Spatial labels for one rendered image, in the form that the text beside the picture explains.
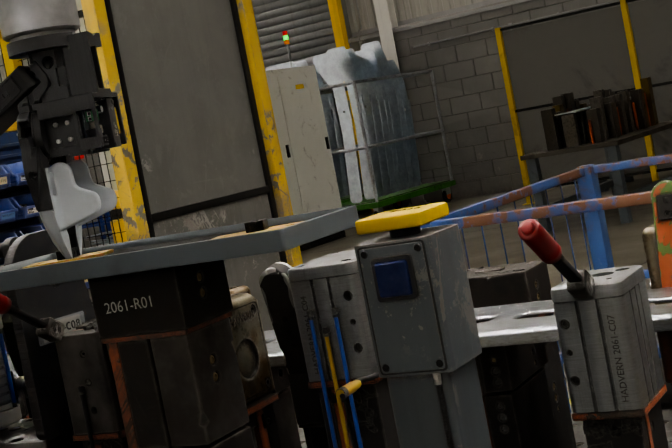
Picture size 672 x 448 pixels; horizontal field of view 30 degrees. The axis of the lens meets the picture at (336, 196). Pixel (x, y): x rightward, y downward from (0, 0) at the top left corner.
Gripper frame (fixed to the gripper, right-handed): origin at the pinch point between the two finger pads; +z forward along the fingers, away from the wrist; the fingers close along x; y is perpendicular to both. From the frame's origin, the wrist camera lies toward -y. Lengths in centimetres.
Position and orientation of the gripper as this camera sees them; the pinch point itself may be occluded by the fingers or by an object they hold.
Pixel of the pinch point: (64, 245)
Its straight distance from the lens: 125.7
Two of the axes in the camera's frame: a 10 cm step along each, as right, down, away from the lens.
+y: 9.7, -1.8, -1.8
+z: 1.9, 9.8, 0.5
